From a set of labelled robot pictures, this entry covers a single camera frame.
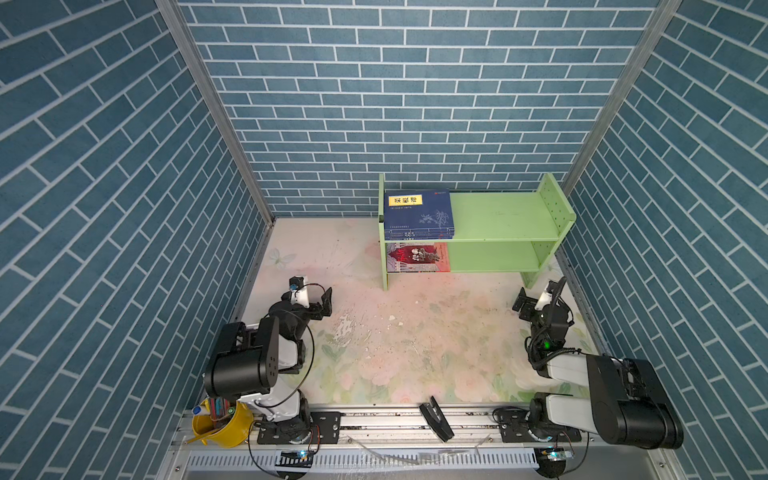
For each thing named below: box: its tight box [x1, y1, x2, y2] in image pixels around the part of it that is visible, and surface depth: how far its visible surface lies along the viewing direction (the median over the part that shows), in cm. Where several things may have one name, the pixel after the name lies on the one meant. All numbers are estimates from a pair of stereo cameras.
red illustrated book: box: [386, 242, 451, 273], surface depth 95 cm
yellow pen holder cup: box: [192, 401, 255, 449], surface depth 67 cm
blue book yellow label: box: [384, 189, 455, 241], surface depth 80 cm
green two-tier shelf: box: [378, 173, 576, 291], surface depth 88 cm
